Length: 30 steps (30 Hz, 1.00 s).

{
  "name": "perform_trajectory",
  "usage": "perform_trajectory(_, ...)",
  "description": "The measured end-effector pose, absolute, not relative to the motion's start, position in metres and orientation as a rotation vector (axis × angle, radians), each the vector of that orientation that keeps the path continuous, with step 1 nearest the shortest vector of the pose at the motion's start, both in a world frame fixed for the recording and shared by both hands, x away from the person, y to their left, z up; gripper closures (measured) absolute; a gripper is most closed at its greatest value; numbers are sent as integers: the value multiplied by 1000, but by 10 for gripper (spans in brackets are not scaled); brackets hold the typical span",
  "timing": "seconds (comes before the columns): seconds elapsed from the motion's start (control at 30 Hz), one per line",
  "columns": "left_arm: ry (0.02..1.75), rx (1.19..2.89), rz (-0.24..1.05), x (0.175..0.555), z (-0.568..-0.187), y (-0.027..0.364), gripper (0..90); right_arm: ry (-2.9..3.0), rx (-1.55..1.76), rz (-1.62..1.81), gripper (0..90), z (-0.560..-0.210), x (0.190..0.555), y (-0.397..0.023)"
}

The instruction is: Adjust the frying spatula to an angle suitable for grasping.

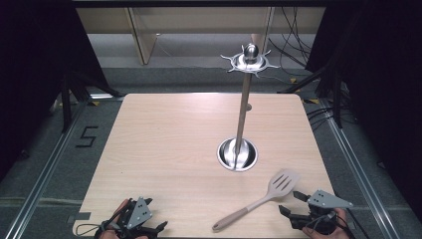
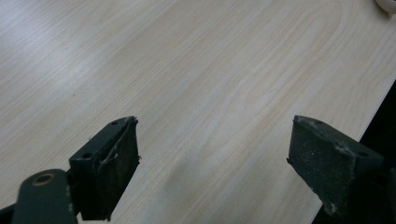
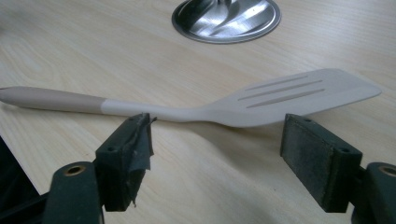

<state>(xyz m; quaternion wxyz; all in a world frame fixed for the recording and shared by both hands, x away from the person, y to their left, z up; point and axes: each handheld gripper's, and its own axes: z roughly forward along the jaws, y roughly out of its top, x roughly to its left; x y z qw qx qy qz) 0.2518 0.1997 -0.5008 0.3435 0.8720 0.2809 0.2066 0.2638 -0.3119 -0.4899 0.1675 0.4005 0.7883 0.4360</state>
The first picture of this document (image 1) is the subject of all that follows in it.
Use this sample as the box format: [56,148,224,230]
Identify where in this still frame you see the light wooden furniture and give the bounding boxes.
[76,7,326,66]

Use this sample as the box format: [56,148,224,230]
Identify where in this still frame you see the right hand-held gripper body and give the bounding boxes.
[290,189,354,235]

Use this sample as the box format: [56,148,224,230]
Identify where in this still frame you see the hanging black cables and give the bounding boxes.
[268,6,317,68]

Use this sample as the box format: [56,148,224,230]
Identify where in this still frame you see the dark grey tape piece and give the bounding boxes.
[67,211,92,224]

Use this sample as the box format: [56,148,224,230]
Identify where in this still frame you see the person's left hand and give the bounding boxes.
[95,198,149,239]

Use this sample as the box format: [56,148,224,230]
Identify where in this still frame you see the beige slotted spatula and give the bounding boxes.
[212,168,302,233]

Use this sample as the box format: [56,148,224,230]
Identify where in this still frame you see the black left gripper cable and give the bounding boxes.
[75,222,112,238]

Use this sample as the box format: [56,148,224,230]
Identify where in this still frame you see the black curtain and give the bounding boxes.
[305,0,422,215]
[0,0,112,182]

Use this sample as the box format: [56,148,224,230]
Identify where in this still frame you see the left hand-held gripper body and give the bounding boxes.
[113,196,159,239]

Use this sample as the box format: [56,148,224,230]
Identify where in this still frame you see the metal utensil rack with hooks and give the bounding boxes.
[217,43,282,173]

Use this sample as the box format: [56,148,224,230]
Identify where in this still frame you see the black floor cables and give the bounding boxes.
[306,106,336,131]

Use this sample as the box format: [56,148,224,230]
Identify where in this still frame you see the person's right hand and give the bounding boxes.
[302,208,350,239]

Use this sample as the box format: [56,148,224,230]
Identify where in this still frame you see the black tape floor mark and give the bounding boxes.
[75,125,100,149]

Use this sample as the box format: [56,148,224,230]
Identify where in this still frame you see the aluminium floor rail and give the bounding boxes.
[3,94,125,239]
[319,99,396,239]

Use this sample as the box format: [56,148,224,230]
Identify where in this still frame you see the black metal stand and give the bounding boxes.
[278,63,344,129]
[60,71,124,134]

